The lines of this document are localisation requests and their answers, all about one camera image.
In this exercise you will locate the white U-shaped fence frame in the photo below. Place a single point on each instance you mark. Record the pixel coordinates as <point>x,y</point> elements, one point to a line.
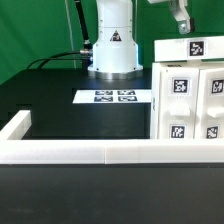
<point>14,149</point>

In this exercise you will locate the white marker base plate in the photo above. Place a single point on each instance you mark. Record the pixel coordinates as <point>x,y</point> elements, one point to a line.
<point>112,96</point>

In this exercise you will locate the white cabinet door panel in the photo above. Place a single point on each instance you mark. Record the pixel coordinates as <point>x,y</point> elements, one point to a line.
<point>209,122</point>

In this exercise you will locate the white cabinet body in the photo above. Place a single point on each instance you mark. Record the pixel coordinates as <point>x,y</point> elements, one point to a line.
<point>157,68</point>

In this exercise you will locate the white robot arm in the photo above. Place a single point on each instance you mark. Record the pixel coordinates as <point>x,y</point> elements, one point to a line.
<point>115,53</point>

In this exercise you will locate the white cabinet top box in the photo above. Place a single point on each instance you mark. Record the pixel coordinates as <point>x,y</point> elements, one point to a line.
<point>184,49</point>

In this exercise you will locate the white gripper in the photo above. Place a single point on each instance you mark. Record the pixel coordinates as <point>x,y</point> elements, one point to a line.
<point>178,9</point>

